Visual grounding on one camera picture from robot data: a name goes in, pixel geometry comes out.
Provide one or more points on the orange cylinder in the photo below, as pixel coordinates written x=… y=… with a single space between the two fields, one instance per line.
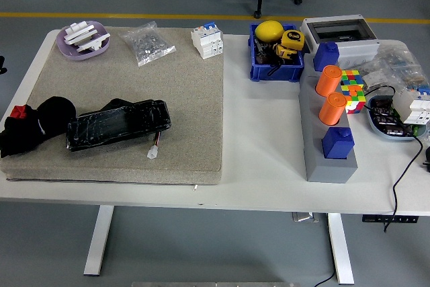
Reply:
x=327 y=82
x=331 y=110

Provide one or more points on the white circuit breaker blue switch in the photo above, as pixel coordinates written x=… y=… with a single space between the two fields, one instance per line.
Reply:
x=206 y=43

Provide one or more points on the brown cylindrical part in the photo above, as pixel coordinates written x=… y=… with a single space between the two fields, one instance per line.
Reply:
x=262 y=59

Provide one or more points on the white electrical distribution box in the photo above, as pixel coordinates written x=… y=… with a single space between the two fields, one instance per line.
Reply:
x=356 y=48

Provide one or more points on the clear bag of screws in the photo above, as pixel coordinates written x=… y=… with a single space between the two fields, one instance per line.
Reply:
x=148 y=45

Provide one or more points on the colourful puzzle cube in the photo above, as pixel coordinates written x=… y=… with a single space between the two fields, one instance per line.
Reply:
x=351 y=77
x=356 y=100

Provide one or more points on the grey block holder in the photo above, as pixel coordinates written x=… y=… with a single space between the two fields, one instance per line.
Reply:
x=331 y=171

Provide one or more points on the blue plastic bin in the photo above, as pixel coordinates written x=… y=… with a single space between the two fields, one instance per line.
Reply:
x=279 y=73

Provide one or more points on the black desk control panel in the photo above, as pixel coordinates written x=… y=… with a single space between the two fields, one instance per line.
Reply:
x=373 y=219

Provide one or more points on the grey-brown mat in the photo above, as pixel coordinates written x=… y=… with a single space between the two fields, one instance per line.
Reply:
x=168 y=82

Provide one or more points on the yellow tape measure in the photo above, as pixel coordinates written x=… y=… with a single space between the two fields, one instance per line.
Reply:
x=292 y=38

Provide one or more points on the white table leg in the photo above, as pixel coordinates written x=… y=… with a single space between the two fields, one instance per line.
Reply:
x=341 y=250
x=99 y=240

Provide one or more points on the yellow black tool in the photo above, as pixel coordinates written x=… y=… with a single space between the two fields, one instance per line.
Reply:
x=284 y=51

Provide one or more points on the white circuit breaker module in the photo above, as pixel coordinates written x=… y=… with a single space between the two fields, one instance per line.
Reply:
x=413 y=109

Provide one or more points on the light blue bowl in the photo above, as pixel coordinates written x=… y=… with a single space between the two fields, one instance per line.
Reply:
x=371 y=122

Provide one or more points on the clear bag of electronic parts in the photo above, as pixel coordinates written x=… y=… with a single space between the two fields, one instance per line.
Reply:
x=403 y=62

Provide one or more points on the purple plastic bowl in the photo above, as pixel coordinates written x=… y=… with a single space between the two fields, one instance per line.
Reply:
x=67 y=52

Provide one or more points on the black plug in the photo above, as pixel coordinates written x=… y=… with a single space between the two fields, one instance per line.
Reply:
x=427 y=157

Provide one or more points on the black rag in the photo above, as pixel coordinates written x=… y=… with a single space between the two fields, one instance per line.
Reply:
x=53 y=112

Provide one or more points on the yellow ball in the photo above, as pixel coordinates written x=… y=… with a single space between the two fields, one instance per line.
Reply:
x=268 y=31

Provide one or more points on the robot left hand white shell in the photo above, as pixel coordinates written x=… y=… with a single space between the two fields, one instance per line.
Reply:
x=2 y=65

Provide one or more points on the blue block with knob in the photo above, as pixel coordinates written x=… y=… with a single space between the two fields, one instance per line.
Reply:
x=326 y=58
x=336 y=146

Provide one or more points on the grey metal box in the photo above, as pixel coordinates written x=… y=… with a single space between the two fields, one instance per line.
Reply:
x=304 y=217

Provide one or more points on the white plastic strips stack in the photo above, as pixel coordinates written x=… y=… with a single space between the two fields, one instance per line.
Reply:
x=79 y=31

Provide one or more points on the clear bag with white label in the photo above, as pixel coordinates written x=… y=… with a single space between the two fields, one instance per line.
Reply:
x=373 y=79

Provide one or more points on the dark electronic parts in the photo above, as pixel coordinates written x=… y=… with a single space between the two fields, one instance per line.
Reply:
x=386 y=119

